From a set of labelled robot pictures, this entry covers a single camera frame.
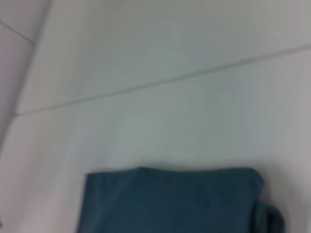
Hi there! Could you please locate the teal t-shirt with FREE print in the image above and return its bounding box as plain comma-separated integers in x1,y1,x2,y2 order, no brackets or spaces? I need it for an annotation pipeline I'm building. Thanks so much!
76,166,286,233

